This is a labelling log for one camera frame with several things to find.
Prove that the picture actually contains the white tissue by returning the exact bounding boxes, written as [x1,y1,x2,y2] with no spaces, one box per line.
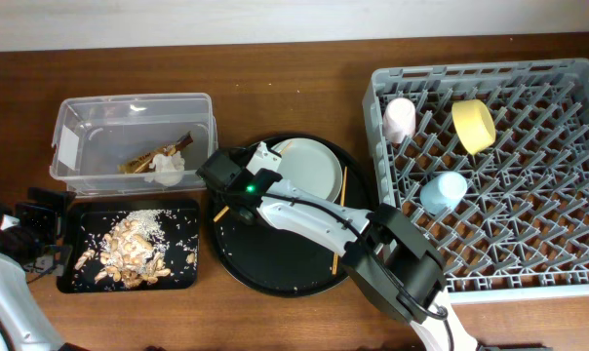
[144,151,185,186]

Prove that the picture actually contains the gold snack wrapper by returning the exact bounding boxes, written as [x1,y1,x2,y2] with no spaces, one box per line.
[118,132,193,174]

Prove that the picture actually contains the peanut shell food scraps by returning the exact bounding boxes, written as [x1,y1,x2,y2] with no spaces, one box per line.
[72,209,198,289]

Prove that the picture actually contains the wooden chopstick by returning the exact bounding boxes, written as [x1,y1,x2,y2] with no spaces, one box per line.
[213,141,292,223]
[332,166,348,276]

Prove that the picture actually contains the pink plastic cup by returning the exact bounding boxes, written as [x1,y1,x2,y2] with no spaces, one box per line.
[382,97,416,144]

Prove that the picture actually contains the blue plastic cup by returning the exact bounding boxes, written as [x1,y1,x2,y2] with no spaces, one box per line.
[420,172,468,215]

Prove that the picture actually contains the yellow bowl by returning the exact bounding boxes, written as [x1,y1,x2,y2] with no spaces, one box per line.
[452,99,496,155]

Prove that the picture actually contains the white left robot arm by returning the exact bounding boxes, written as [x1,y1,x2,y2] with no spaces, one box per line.
[0,187,80,351]

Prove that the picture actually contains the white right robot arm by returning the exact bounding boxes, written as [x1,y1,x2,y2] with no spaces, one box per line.
[197,149,481,351]

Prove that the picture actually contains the grey dishwasher rack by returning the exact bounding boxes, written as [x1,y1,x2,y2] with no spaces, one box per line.
[363,58,589,303]

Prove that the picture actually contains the black rectangular tray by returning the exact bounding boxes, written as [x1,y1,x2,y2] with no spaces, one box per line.
[56,198,200,293]

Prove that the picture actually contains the clear plastic bin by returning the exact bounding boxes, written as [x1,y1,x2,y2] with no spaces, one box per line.
[50,93,218,197]

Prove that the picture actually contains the light grey plate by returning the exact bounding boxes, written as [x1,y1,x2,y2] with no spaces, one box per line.
[271,137,343,202]

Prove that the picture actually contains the round black serving tray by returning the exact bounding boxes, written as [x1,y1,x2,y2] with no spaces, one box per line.
[206,133,378,298]

